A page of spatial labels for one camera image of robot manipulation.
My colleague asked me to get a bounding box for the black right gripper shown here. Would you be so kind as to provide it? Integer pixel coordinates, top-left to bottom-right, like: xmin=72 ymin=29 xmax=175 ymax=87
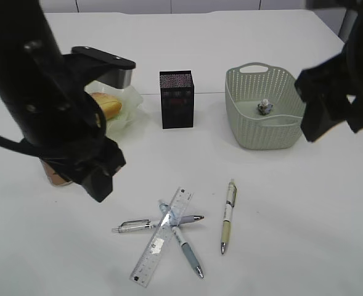
xmin=295 ymin=53 xmax=363 ymax=142

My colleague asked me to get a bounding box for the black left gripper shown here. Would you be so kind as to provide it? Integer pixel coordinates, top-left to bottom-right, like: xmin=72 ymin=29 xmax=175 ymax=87
xmin=39 ymin=92 xmax=127 ymax=204

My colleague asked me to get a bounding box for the brown coffee bottle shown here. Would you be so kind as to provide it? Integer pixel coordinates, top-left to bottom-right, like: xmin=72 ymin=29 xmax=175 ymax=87
xmin=41 ymin=161 xmax=73 ymax=187

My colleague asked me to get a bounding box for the silver grey pen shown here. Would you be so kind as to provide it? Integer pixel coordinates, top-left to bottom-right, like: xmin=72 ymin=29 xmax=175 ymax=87
xmin=112 ymin=215 xmax=205 ymax=233

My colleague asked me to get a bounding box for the blue paper ball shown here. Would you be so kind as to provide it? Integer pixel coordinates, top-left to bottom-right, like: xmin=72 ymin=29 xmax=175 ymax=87
xmin=257 ymin=99 xmax=274 ymax=116

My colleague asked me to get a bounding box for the yellow bread roll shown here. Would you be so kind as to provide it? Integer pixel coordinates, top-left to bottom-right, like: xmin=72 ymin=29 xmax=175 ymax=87
xmin=90 ymin=92 xmax=122 ymax=120

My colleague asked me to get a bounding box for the clear plastic ruler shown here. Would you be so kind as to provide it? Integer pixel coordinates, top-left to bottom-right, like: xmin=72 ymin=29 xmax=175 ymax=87
xmin=129 ymin=187 xmax=193 ymax=287

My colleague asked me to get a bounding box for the pink pencil sharpener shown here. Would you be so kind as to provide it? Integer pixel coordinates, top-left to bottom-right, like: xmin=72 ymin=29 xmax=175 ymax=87
xmin=169 ymin=98 xmax=185 ymax=108

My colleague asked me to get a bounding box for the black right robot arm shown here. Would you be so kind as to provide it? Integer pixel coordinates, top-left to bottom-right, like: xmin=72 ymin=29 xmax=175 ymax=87
xmin=295 ymin=1 xmax=363 ymax=142

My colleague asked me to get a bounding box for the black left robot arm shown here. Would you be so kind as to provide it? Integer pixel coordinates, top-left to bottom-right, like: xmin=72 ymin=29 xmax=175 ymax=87
xmin=0 ymin=1 xmax=136 ymax=202

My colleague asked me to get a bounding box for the light blue pen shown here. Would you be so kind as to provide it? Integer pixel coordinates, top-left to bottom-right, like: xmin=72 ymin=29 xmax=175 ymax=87
xmin=169 ymin=213 xmax=204 ymax=279

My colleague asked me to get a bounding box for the grey green plastic basket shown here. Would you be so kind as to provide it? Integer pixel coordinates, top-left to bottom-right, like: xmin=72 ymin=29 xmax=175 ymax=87
xmin=225 ymin=62 xmax=305 ymax=150

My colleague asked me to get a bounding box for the pale green glass plate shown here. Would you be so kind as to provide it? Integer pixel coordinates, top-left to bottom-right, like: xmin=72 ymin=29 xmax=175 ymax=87
xmin=85 ymin=81 xmax=143 ymax=138

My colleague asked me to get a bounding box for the black mesh pen holder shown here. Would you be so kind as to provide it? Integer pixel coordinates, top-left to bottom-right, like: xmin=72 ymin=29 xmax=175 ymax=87
xmin=159 ymin=70 xmax=194 ymax=129

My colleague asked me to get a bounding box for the beige white pen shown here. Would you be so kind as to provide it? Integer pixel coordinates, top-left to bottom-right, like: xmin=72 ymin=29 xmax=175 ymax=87
xmin=221 ymin=179 xmax=237 ymax=255

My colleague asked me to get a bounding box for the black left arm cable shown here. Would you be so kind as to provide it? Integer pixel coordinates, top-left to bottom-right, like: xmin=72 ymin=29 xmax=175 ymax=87
xmin=0 ymin=128 xmax=46 ymax=158

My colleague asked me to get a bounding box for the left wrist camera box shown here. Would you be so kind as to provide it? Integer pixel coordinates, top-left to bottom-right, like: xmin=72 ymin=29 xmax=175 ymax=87
xmin=64 ymin=46 xmax=136 ymax=89

